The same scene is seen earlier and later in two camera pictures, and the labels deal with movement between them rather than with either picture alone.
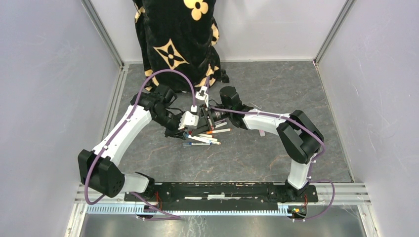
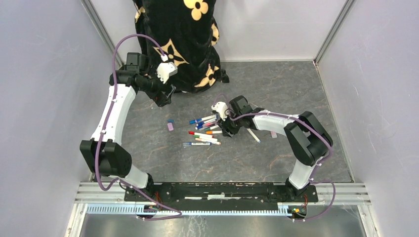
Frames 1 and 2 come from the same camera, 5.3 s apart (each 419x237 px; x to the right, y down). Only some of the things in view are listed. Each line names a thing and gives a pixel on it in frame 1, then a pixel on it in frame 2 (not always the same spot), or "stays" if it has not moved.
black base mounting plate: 222,196 stays
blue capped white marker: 189,143 to 253,135
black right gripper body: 214,116 to 230,127
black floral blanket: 180,34 stays
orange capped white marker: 218,131 stays
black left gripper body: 172,129 to 153,90
